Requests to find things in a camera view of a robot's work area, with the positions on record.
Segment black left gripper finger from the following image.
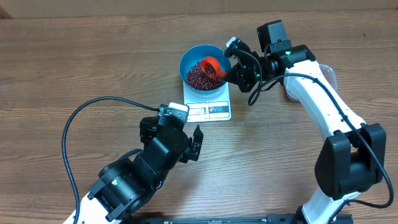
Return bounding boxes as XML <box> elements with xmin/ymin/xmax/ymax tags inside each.
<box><xmin>178</xmin><ymin>124</ymin><xmax>203</xmax><ymax>163</ymax></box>
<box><xmin>139</xmin><ymin>116</ymin><xmax>159</xmax><ymax>144</ymax></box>

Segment orange scoop with blue handle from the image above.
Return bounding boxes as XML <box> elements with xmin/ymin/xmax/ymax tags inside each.
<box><xmin>200</xmin><ymin>56</ymin><xmax>227</xmax><ymax>78</ymax></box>

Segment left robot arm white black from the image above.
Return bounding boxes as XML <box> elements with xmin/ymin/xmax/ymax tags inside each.
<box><xmin>66</xmin><ymin>103</ymin><xmax>203</xmax><ymax>223</ymax></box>

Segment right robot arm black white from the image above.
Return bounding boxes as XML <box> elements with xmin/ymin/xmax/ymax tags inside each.
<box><xmin>224</xmin><ymin>20</ymin><xmax>389</xmax><ymax>223</ymax></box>

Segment white digital kitchen scale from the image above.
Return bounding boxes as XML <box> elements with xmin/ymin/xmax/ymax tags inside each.
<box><xmin>183</xmin><ymin>83</ymin><xmax>232</xmax><ymax>123</ymax></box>

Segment red adzuki beans in bowl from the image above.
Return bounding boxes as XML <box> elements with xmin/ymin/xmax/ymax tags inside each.
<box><xmin>186</xmin><ymin>62</ymin><xmax>224</xmax><ymax>91</ymax></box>

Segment blue plastic bowl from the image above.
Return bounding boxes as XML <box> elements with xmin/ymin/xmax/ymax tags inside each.
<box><xmin>179</xmin><ymin>44</ymin><xmax>231</xmax><ymax>85</ymax></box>

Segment clear plastic food container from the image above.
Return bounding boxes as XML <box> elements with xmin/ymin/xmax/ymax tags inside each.
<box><xmin>285</xmin><ymin>64</ymin><xmax>338</xmax><ymax>101</ymax></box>

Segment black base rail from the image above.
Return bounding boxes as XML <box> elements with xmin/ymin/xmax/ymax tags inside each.
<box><xmin>124</xmin><ymin>213</ymin><xmax>355</xmax><ymax>224</ymax></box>

